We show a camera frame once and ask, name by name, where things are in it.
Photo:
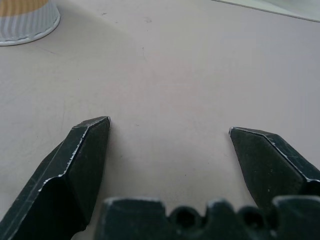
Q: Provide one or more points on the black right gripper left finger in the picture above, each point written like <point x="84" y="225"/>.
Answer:
<point x="57" y="180"/>

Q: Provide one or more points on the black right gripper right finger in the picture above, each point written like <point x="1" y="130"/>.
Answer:
<point x="272" y="167"/>

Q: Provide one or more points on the ribbed white and tan paper cup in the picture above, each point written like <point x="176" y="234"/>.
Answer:
<point x="25" y="21"/>

